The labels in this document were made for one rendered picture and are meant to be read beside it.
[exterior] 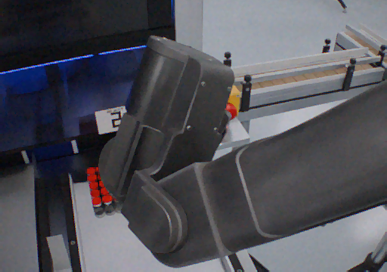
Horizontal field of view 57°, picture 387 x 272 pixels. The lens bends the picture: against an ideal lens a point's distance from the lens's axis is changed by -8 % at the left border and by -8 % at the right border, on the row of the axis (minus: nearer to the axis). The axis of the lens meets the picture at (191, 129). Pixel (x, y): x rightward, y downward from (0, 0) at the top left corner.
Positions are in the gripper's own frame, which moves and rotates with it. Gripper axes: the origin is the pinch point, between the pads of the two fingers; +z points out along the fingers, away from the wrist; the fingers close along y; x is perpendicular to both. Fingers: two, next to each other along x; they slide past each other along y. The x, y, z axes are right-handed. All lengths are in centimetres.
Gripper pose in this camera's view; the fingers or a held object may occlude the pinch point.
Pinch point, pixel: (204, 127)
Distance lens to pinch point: 46.9
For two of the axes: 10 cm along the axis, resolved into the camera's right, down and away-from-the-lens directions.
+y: 4.5, -8.4, -3.1
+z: 3.1, -1.7, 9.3
